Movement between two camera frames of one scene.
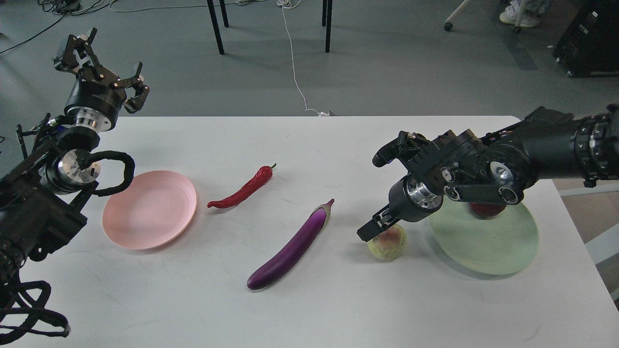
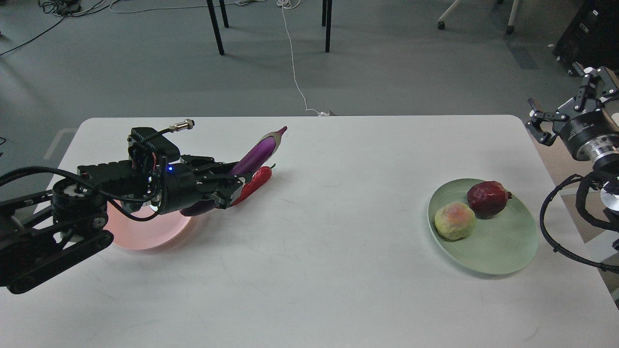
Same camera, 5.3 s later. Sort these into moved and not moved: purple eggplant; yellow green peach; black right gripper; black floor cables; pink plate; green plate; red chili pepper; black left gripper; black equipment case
Moved: yellow green peach; purple eggplant; black left gripper; black right gripper
Not moved: pink plate; red chili pepper; black floor cables; green plate; black equipment case
